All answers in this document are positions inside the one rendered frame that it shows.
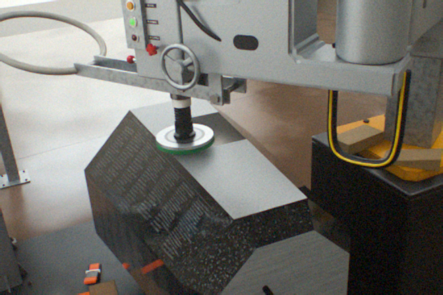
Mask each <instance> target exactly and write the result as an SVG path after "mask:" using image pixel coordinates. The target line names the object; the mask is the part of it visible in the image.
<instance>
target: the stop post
mask: <svg viewBox="0 0 443 295"><path fill-rule="evenodd" d="M0 151H1V156H2V159H3V163H4V166H5V170H6V174H3V175H0V188H1V189H3V188H8V187H11V186H16V185H19V184H24V183H27V182H30V178H29V175H28V171H27V169H25V170H22V171H18V167H17V163H16V159H15V153H14V151H13V148H12V145H11V141H10V138H9V133H8V130H7V125H6V122H5V118H4V114H3V109H2V106H1V102H0Z"/></svg>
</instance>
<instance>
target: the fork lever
mask: <svg viewBox="0 0 443 295"><path fill-rule="evenodd" d="M94 59H95V60H97V62H98V65H97V66H95V65H88V64H84V63H76V62H75V63H73V65H74V67H76V68H77V71H78V72H77V74H75V75H76V76H83V77H87V78H93V79H97V80H104V81H108V82H114V83H118V84H126V85H130V86H136V87H140V88H147V89H151V90H157V91H161V92H164V93H169V94H175V95H181V96H185V97H193V98H197V99H203V100H207V101H211V102H212V103H213V104H215V103H218V102H219V97H218V96H217V95H216V94H214V95H211V96H210V89H209V79H208V74H201V75H200V76H203V84H196V85H195V86H194V87H193V88H191V89H189V90H178V89H177V88H174V87H173V86H171V85H170V84H169V83H168V82H167V81H164V80H155V79H151V78H141V77H139V76H138V74H137V67H136V62H134V63H133V64H130V63H128V62H127V60H124V59H116V58H112V57H104V56H99V55H94ZM232 92H236V93H240V94H246V79H242V78H234V77H228V76H223V97H224V103H225V104H228V105H229V104H230V103H231V93H232Z"/></svg>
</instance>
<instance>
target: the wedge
mask: <svg viewBox="0 0 443 295"><path fill-rule="evenodd" d="M388 152H389V150H386V152H385V155H384V158H385V157H386V156H387V155H388ZM441 155H442V148H432V149H401V152H400V154H399V156H398V158H397V160H396V162H395V163H394V164H393V165H397V166H402V167H411V168H416V169H425V170H430V171H439V168H440V160H441Z"/></svg>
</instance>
